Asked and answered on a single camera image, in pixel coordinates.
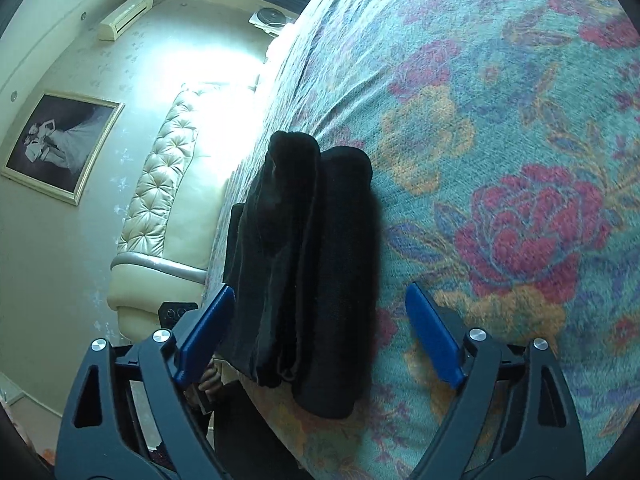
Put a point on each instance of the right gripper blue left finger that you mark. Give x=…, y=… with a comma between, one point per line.
x=198, y=335

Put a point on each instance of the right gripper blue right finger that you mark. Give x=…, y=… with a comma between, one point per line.
x=440, y=332

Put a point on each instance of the black pants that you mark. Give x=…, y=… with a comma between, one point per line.
x=302, y=261

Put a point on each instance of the person left hand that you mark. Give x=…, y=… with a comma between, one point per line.
x=207, y=382

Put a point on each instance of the cream tufted headboard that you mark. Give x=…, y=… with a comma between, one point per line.
x=170, y=225

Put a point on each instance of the framed wedding photo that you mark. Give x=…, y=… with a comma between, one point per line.
x=55, y=147

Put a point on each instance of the floral bedspread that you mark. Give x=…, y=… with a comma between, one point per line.
x=504, y=141

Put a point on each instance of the white air conditioner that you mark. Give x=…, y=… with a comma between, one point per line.
x=122, y=18

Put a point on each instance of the white fan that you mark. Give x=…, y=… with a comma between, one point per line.
x=271, y=21

